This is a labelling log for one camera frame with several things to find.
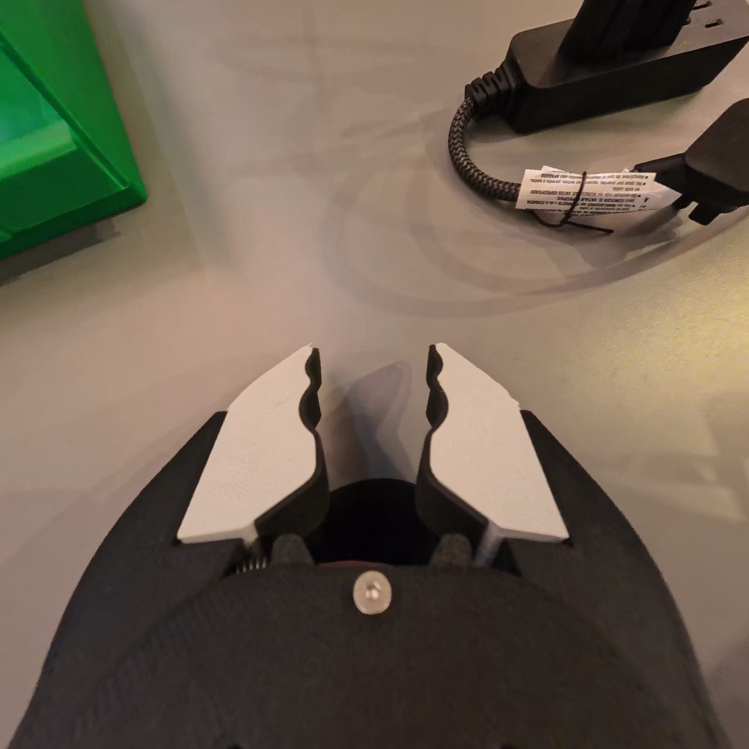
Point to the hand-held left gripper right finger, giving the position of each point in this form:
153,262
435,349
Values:
491,462

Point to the black power strip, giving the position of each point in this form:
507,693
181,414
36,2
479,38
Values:
585,88

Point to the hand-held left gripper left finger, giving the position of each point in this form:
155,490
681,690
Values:
257,456

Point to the green plastic box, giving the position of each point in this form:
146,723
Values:
52,164

